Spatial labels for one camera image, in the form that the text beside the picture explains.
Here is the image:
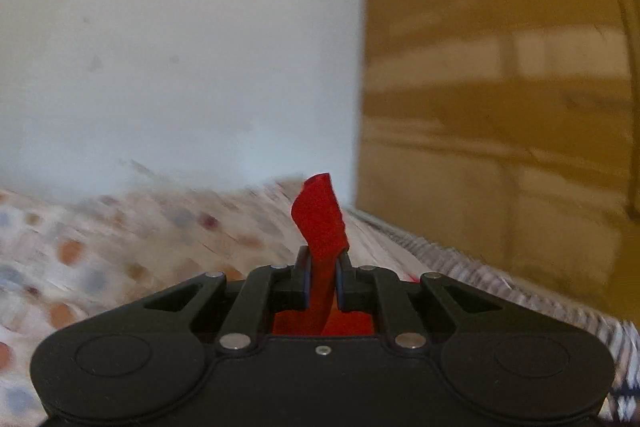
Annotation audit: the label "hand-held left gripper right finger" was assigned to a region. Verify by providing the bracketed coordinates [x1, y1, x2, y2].
[336, 252, 504, 350]

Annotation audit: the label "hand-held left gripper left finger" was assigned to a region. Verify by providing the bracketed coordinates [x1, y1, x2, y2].
[144, 246, 314, 353]

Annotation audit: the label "red knit garment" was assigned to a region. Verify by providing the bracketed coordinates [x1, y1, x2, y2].
[272, 173, 374, 337]

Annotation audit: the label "striped blanket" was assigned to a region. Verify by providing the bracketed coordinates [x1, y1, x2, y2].
[345, 207, 640, 427]

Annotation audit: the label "floral bed cover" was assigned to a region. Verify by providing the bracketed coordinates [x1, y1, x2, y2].
[0, 176, 401, 427]

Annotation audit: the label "brown wooden wardrobe panel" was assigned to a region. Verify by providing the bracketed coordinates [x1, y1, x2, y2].
[352, 0, 640, 324]

